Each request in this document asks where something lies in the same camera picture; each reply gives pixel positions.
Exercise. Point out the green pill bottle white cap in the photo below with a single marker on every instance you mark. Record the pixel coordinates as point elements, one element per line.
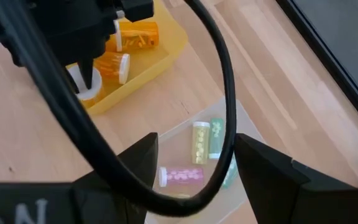
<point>216,137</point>
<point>233,172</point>

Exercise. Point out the clear plastic bin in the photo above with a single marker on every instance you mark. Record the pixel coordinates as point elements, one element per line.
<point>179,149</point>

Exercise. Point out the pink pill bottle white cap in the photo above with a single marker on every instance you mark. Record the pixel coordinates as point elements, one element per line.
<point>182,176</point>

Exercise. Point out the black table edge rail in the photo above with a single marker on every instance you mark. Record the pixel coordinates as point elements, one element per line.
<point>322,48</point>

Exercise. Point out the orange pill bottle white cap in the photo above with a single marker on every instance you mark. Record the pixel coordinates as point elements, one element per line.
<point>138,35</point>
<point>95,81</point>
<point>110,65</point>

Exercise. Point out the yellow pill bottle white cap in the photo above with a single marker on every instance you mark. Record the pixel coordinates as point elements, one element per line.
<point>180,196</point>
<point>200,143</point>

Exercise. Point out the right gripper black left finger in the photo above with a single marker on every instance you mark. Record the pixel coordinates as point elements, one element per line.
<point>135,149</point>

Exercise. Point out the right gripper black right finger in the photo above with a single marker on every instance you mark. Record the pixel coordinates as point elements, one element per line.
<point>269,180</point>

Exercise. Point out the yellow translucent plastic bin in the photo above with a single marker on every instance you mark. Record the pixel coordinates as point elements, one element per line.
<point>154,62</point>

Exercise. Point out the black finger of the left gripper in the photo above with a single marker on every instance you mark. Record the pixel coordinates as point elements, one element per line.
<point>72,79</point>
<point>86,73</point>

